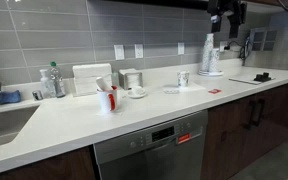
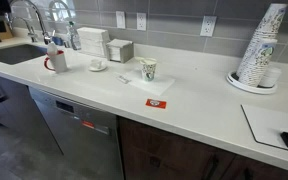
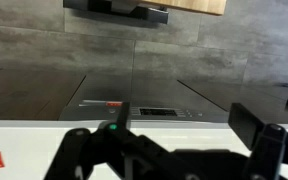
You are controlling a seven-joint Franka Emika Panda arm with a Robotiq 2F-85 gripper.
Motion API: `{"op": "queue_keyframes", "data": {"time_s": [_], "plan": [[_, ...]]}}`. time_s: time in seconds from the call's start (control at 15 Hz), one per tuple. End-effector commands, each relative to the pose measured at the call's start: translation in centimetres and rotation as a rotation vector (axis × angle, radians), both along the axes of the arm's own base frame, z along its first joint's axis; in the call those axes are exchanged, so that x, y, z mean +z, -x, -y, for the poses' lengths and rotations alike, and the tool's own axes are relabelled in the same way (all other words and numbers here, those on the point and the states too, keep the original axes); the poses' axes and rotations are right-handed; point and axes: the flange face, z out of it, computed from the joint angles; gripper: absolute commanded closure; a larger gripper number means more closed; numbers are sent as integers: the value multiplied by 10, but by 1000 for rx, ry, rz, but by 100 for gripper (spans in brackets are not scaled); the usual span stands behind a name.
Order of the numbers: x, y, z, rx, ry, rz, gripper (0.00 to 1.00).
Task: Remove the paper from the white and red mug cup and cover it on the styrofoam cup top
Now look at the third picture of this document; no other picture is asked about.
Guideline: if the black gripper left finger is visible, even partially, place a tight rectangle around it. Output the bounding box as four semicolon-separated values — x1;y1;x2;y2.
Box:
43;101;172;180

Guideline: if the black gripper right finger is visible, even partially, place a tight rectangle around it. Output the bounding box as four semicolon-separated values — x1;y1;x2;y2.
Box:
228;102;288;180

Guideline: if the red label on dishwasher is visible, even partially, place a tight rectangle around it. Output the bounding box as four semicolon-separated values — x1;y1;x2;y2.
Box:
105;101;123;108

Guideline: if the dark cabinet under sink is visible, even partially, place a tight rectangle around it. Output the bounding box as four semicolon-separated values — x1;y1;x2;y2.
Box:
177;79;288;125

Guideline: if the stainless steel dishwasher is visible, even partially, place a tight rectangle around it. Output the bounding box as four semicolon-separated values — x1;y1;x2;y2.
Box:
58;71;230;124

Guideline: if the wood and black furniture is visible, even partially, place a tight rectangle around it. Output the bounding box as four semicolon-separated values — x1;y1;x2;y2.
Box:
62;0;228;25

